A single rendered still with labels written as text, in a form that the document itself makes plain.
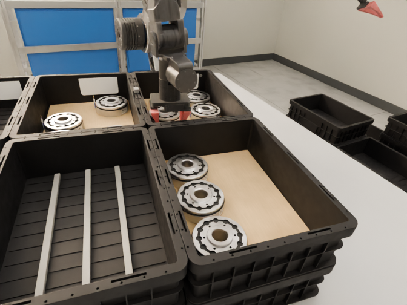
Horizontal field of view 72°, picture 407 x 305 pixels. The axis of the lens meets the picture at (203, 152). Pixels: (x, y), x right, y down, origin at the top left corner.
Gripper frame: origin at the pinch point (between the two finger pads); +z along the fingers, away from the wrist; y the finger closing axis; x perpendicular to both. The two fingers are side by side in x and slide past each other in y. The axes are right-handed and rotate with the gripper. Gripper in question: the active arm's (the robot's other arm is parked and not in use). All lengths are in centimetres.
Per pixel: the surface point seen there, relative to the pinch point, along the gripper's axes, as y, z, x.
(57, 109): -34.6, 4.5, 23.6
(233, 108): 20.7, -2.8, 5.5
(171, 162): -1.3, 1.6, -14.8
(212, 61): 103, 78, 327
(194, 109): 10.2, 1.5, 14.2
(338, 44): 244, 33, 250
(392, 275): 47, 17, -44
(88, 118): -24.3, 4.5, 15.7
